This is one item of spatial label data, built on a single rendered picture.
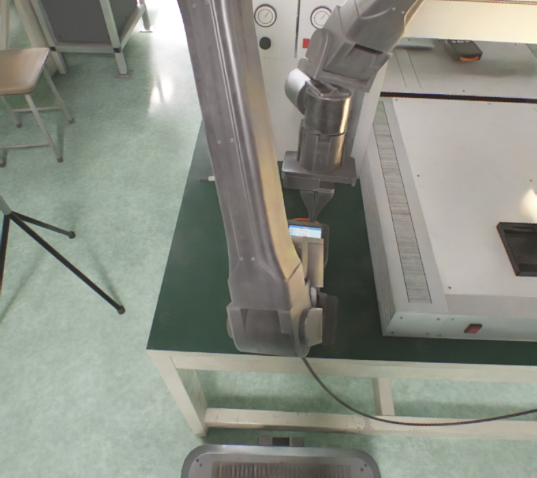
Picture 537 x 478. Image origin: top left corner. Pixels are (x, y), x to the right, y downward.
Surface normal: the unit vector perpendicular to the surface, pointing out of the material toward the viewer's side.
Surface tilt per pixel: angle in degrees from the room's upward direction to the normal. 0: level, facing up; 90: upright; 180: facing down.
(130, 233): 0
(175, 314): 0
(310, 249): 38
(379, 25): 106
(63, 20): 90
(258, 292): 63
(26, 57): 8
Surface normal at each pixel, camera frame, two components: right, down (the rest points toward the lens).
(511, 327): -0.04, 0.76
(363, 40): 0.07, 0.90
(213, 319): 0.01, -0.65
